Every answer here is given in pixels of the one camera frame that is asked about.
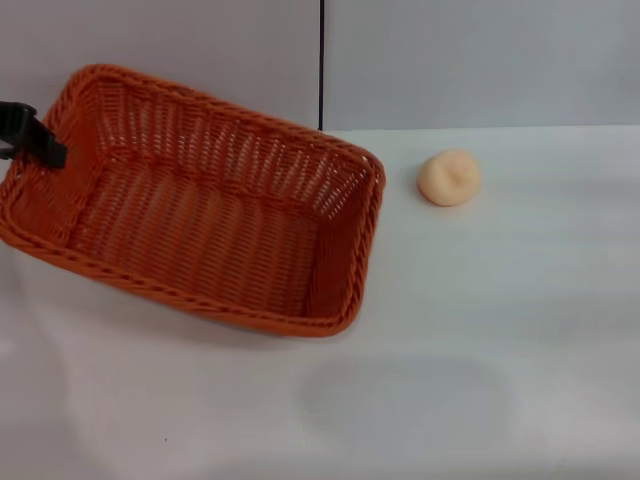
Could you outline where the pale peach round bun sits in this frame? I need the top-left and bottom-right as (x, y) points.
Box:
(416, 148), (482, 208)

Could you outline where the orange woven plastic basket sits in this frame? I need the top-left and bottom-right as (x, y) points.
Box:
(0, 63), (388, 340)

